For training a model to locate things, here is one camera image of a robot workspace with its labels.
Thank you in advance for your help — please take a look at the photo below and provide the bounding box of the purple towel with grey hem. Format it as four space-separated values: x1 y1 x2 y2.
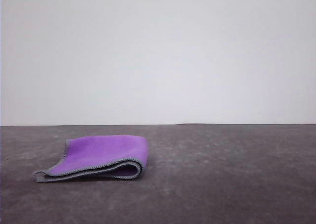
32 134 149 183

